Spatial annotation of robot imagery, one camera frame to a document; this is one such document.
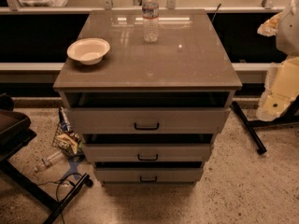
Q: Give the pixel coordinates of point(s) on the grey bottom drawer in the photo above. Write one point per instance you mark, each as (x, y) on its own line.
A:
(156, 175)

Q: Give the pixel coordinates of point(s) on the grey drawer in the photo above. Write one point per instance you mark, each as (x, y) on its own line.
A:
(114, 153)
(147, 120)
(156, 175)

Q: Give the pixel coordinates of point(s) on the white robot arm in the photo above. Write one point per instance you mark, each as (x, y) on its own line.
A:
(281, 86)

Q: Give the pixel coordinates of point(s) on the wire basket with snack bags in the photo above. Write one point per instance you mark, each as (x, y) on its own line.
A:
(69, 142)

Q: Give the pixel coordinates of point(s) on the grey top drawer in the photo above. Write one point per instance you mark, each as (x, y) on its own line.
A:
(147, 120)

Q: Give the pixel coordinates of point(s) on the grey drawer cabinet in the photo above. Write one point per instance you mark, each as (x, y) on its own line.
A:
(186, 68)

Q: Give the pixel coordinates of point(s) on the black stand legs right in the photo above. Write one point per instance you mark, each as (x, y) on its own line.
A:
(289, 117)

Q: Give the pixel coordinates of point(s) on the clear plastic water bottle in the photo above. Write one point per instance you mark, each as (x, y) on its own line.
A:
(150, 14)

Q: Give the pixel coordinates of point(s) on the empty plastic bottle on floor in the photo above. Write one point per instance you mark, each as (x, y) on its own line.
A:
(49, 161)

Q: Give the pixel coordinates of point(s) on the white bowl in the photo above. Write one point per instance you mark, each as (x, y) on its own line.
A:
(88, 51)

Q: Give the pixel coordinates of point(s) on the grey middle drawer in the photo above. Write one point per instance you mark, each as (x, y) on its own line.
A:
(114, 153)

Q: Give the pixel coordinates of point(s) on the black stand left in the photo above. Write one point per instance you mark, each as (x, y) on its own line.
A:
(17, 205)

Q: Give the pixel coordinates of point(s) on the blue tape cross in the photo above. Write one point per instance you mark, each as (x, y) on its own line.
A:
(74, 162)

